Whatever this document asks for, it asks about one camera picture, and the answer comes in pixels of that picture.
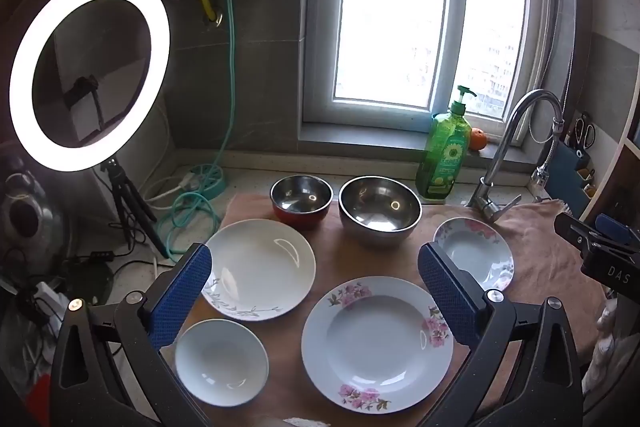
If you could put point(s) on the small steel bowl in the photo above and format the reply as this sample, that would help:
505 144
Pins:
300 197

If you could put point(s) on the small pink floral plate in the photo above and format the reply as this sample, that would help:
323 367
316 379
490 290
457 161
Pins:
475 252

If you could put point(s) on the white framed window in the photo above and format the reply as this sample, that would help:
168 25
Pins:
390 7

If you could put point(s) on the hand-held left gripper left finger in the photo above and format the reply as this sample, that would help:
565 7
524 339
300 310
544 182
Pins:
182 292

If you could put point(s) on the steel pot with lid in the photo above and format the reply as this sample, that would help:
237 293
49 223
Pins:
30 217

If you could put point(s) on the chrome faucet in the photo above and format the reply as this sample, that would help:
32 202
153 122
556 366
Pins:
500 157

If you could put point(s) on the white leaf print plate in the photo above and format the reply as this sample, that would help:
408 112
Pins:
260 267

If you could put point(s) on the pink towel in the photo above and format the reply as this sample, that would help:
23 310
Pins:
350 262

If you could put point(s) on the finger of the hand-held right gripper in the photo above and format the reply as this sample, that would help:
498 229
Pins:
575 231
612 229

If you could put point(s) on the black scissors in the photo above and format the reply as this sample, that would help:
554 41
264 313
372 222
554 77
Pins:
582 132

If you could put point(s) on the blue knife holder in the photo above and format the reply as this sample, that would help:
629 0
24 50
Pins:
562 177

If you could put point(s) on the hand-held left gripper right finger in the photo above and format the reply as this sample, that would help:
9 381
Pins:
450 297

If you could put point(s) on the white cloth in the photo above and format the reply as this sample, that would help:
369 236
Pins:
612 347

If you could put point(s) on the large pink floral plate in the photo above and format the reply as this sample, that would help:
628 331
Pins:
375 347

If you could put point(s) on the green dish soap bottle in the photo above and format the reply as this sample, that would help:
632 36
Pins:
445 152

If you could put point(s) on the large steel bowl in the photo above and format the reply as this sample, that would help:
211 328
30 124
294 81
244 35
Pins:
380 207

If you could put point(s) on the small white bowl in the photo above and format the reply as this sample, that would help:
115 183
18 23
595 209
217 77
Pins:
220 362

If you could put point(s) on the orange fruit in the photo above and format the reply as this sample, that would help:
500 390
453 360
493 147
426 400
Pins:
479 139

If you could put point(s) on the black tripod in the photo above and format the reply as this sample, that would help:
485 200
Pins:
120 192

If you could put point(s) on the black power strip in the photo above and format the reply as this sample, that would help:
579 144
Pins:
90 257

